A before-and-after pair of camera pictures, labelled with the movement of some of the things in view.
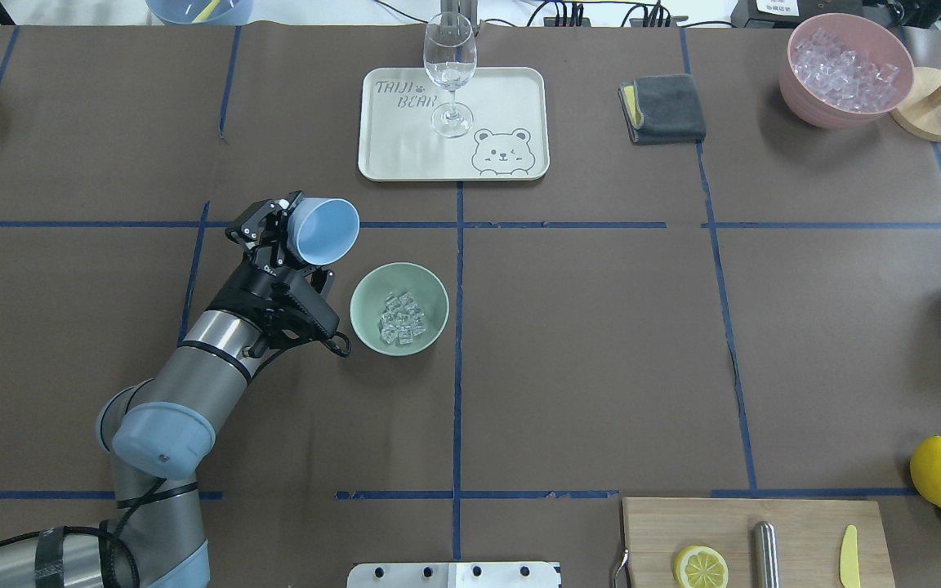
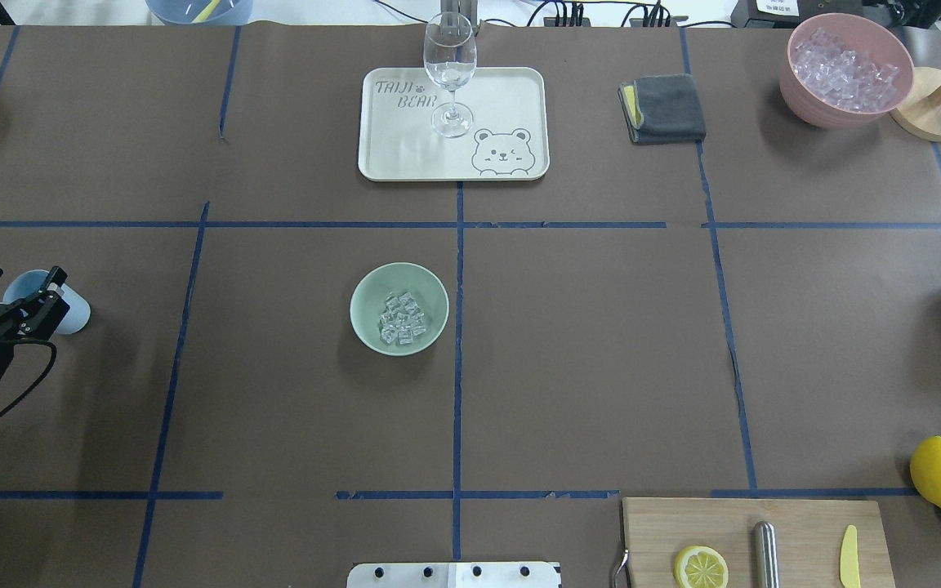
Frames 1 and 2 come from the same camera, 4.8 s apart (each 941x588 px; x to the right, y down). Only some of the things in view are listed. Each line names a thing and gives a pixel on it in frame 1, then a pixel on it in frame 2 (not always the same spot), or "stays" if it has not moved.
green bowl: [399, 309] stays
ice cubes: [402, 319] stays
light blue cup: [323, 230] -> [78, 314]
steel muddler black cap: [767, 557] stays
